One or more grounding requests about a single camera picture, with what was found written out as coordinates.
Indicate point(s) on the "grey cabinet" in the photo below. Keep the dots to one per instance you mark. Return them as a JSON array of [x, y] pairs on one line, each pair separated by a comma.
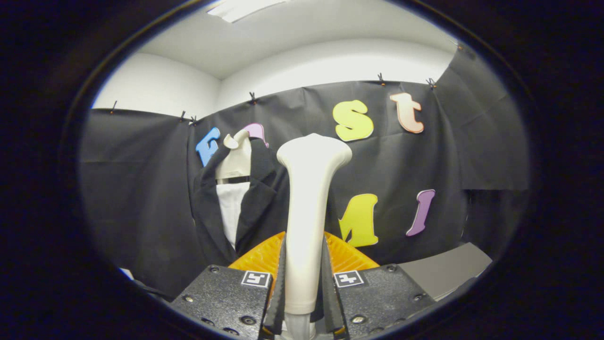
[[443, 269]]

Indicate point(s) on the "black backdrop cloth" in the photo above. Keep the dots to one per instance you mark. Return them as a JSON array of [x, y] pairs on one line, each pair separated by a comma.
[[141, 189]]

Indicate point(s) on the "black suit jacket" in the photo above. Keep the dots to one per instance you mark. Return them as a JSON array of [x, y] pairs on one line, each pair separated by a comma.
[[255, 212]]

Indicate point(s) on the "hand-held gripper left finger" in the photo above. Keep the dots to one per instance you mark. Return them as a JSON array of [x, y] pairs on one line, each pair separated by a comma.
[[279, 293]]

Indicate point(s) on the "row of small black clips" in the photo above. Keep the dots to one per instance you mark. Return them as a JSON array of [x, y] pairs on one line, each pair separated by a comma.
[[253, 99]]

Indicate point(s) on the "white garment steamer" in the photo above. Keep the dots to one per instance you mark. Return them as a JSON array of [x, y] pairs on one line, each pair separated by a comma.
[[306, 212]]

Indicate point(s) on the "cream clothes hanger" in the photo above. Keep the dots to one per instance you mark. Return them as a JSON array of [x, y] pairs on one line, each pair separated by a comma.
[[236, 160]]

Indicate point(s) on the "ceiling light panel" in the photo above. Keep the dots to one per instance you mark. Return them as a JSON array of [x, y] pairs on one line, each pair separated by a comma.
[[236, 8]]

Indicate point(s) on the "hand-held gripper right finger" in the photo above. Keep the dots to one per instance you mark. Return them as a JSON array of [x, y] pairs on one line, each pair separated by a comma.
[[328, 297]]

